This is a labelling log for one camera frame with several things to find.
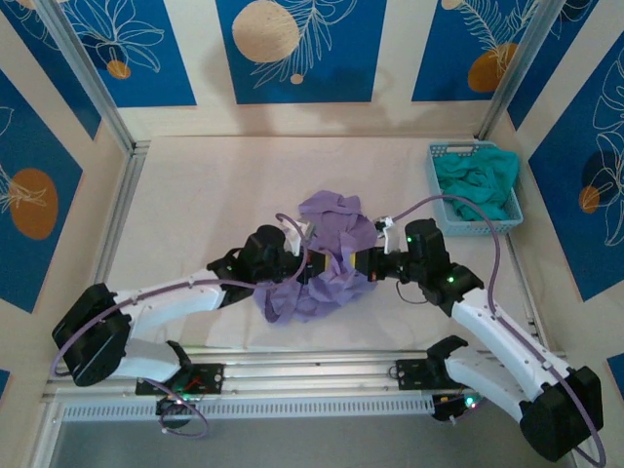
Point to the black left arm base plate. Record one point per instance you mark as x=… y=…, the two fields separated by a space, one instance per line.
x=209 y=378

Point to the purple t-shirt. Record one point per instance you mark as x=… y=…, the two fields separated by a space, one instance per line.
x=331 y=302

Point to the blue panel with white flower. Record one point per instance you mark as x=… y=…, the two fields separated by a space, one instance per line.
x=170 y=73

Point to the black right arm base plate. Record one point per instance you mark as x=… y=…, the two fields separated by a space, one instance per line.
x=409 y=373

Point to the blue panel with fern print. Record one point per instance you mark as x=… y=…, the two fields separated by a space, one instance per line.
x=439 y=58

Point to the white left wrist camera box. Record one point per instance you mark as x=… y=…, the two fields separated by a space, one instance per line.
x=297 y=241

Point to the teal t-shirt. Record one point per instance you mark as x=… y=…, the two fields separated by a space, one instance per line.
x=473 y=185

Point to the small blue wall panel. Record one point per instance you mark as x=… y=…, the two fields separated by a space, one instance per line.
x=616 y=373
x=4 y=385

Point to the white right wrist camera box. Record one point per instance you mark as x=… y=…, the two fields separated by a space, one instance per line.
x=390 y=239

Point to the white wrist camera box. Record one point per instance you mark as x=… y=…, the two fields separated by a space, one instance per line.
x=297 y=241
x=390 y=239

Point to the long aluminium mounting rail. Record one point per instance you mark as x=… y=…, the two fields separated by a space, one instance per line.
x=312 y=370

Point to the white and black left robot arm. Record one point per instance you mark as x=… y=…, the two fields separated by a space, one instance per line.
x=166 y=302

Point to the blue panel with dark circle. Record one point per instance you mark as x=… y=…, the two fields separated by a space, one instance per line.
x=575 y=219

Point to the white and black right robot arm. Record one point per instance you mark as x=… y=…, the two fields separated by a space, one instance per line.
x=487 y=336

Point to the blue panel with orange oval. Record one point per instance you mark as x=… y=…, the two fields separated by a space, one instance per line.
x=34 y=146

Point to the blue panel with beige circle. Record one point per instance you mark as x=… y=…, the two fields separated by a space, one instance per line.
x=341 y=73

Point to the light blue plastic basket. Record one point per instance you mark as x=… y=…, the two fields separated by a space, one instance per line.
x=480 y=228

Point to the blue floral wall panel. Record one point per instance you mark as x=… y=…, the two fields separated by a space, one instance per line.
x=551 y=63
x=44 y=44

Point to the aluminium frame post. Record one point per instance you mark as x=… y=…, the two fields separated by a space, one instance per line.
x=99 y=92
x=516 y=73

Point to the white table cover sheet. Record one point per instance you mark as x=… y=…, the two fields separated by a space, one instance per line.
x=195 y=195

